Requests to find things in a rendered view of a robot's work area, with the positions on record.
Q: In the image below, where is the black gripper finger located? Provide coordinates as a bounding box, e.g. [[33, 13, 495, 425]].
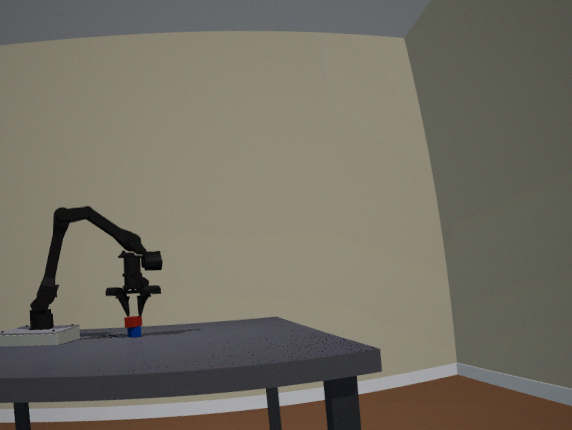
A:
[[115, 296, 130, 317], [137, 295, 151, 316]]

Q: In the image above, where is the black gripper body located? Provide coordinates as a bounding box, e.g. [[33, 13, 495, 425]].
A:
[[105, 270, 161, 297]]

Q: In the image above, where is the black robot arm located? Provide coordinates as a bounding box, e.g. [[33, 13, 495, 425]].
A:
[[29, 206, 162, 330]]

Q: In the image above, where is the blue cube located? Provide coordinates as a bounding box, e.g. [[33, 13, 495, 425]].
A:
[[127, 326, 141, 338]]

